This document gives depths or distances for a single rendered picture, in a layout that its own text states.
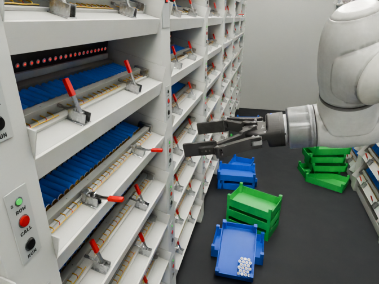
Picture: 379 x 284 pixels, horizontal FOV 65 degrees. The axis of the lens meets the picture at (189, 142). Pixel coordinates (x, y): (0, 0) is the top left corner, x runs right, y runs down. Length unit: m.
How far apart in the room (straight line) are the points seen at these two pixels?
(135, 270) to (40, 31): 0.81
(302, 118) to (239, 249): 1.30
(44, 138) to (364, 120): 0.57
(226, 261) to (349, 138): 1.30
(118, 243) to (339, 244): 1.57
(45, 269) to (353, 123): 0.60
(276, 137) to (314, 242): 1.54
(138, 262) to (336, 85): 0.84
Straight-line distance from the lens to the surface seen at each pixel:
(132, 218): 0.98
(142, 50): 1.02
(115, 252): 0.88
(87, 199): 0.71
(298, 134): 0.64
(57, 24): 0.55
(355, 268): 2.05
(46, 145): 0.55
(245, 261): 1.75
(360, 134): 0.64
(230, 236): 1.87
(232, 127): 0.74
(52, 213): 0.66
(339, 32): 0.53
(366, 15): 0.53
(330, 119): 0.62
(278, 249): 2.00
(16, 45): 0.49
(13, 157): 0.48
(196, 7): 1.68
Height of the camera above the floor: 1.31
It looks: 23 degrees down
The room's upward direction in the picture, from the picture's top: straight up
